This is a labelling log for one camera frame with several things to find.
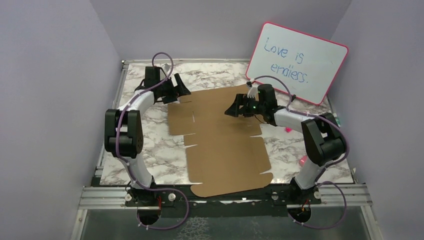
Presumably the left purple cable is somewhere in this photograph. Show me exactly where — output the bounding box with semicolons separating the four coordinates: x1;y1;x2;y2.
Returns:
114;51;190;231

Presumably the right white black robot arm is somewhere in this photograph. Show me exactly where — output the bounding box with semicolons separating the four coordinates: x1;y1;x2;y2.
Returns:
224;81;348;204

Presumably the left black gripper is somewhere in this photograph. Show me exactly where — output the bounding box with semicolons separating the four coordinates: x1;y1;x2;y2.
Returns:
156;73;191;104

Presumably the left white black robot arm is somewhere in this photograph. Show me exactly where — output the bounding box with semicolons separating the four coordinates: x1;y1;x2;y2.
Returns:
104;66;191;206

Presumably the brown cardboard box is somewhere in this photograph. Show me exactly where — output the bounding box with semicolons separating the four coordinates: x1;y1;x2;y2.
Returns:
167;85;273;197

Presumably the pink eraser block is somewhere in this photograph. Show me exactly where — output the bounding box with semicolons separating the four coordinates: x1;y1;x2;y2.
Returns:
298;156;308;167

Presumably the pink framed whiteboard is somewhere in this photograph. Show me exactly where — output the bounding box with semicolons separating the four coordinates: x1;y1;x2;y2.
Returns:
245;22;349;105

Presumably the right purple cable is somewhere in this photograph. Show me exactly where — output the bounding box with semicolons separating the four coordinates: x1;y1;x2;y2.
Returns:
250;75;351;230

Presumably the purple cable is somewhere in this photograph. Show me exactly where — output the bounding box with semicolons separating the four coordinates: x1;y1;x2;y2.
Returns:
114;51;190;231
250;75;351;230

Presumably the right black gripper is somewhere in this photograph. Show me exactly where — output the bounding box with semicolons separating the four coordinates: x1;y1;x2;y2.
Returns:
224;93;266;118

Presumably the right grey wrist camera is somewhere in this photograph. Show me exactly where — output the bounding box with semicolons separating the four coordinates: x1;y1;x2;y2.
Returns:
247;85;258;99

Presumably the aluminium table frame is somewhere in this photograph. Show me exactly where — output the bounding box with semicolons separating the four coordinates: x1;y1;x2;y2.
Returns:
71;59;383;240

